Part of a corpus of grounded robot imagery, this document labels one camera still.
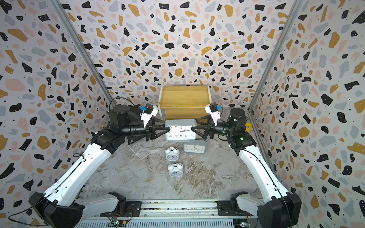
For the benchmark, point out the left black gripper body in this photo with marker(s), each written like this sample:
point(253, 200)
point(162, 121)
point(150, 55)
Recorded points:
point(133, 130)

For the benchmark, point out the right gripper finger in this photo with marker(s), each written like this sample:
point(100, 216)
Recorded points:
point(200, 131)
point(206, 120)

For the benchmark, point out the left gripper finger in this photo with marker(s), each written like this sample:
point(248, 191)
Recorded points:
point(156, 123)
point(158, 133)

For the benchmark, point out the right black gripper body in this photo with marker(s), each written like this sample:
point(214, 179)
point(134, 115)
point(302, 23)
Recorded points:
point(222, 130)

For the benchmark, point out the grey rectangular alarm clock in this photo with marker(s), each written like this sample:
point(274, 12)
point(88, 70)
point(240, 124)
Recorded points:
point(195, 146)
point(180, 130)

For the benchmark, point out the white twin-bell alarm clock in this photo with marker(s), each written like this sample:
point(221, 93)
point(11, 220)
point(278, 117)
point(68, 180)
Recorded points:
point(172, 154)

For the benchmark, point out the wooden two-tier shelf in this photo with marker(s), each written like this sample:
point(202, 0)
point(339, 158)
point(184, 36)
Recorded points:
point(183, 102)

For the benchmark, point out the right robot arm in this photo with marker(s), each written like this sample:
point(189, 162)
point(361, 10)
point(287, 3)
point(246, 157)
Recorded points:
point(277, 208)

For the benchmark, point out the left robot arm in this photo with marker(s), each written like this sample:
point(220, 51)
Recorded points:
point(58, 206)

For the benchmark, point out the black flat box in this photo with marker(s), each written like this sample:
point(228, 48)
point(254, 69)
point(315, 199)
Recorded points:
point(133, 139)

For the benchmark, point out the yellow triangular plastic piece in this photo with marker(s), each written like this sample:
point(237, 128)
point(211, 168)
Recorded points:
point(248, 126)

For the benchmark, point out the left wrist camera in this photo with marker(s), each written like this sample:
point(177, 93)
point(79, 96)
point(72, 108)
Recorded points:
point(148, 111)

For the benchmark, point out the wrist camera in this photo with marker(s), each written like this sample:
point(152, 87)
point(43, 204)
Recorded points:
point(213, 110)
point(148, 111)

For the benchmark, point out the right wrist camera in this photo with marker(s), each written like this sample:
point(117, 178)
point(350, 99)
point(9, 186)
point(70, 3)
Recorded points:
point(213, 110)

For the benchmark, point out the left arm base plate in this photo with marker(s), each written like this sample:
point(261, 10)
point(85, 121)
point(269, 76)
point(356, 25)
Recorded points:
point(125, 209)

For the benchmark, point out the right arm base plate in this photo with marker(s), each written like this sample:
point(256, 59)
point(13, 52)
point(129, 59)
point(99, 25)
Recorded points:
point(230, 208)

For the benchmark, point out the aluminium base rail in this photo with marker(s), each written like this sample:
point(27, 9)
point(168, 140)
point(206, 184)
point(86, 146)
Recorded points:
point(177, 213)

